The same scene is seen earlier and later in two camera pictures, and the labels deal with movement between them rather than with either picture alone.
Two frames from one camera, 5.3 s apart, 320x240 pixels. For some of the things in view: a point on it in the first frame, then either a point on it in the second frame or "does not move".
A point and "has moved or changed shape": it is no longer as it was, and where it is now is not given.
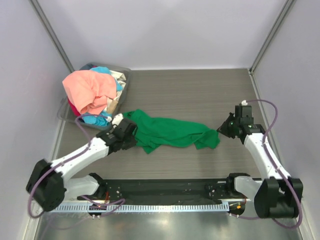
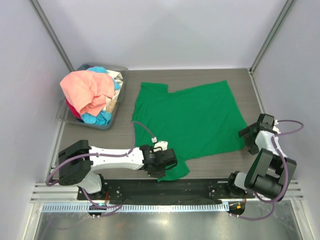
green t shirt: x=153 y=132 has moved or changed shape
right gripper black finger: x=226 y=129 → x=243 y=131
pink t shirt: x=90 y=90 does not move
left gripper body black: x=129 y=141 → x=159 y=173
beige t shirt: x=112 y=106 does not move
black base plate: x=161 y=190 does not move
